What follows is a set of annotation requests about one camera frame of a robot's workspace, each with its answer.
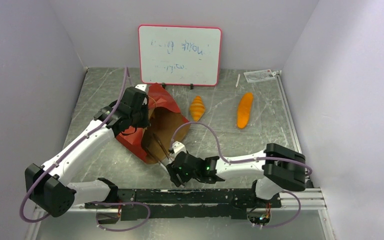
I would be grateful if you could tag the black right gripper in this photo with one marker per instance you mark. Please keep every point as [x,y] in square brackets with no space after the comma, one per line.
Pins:
[177,170]

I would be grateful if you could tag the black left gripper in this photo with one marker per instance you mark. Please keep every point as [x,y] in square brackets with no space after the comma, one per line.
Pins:
[145,122]

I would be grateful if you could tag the red paper bag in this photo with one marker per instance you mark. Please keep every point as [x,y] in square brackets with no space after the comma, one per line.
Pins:
[165,117]

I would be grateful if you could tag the orange striped fake croissant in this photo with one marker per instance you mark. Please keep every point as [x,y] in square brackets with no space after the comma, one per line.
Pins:
[197,108]

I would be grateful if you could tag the orange fake bread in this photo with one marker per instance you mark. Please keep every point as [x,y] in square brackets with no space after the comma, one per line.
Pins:
[244,110]

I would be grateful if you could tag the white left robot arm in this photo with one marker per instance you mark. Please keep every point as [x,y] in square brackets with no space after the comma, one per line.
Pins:
[50,185]

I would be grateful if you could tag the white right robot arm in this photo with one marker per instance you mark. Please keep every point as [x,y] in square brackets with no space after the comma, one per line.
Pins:
[274,169]

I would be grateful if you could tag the pink framed whiteboard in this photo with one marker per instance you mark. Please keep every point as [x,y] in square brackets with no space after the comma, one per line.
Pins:
[179,55]

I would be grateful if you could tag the white marker pen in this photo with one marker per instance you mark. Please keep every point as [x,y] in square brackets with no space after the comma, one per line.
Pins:
[238,80]

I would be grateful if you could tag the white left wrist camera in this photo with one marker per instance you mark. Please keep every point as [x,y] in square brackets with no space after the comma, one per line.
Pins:
[142,87]

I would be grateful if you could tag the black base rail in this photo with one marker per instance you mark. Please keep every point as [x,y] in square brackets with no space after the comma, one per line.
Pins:
[234,203]

